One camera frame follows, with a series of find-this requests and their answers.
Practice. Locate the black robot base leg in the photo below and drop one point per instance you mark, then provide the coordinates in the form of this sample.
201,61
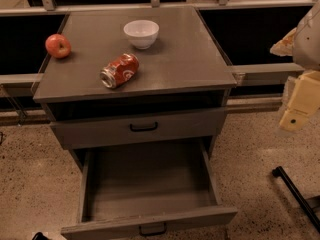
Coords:
310,206

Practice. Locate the red apple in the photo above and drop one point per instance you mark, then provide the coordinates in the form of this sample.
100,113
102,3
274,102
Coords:
58,46

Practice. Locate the black middle drawer handle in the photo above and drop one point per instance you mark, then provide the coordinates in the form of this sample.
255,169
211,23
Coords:
155,229

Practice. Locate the closed grey top drawer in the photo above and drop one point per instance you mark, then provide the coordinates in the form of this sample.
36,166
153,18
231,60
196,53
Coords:
107,131

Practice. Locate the black drawer handle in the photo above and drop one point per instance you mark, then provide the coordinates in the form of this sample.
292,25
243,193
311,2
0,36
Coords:
143,128
155,229

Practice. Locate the white ceramic bowl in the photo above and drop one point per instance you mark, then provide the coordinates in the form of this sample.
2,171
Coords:
141,33

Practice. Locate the open grey middle drawer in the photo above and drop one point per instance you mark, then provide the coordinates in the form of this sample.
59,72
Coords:
126,186

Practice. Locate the grey drawer cabinet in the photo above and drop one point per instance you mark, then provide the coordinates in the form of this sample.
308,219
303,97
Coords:
135,76

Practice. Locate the grey metal railing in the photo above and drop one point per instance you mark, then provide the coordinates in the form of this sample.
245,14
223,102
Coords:
258,78

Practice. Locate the red coke can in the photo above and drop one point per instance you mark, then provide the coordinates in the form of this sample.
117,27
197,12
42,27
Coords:
119,71

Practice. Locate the black top drawer handle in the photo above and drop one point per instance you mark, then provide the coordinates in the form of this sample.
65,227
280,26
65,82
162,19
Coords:
143,128

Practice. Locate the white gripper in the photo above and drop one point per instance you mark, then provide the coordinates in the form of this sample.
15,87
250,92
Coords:
307,45

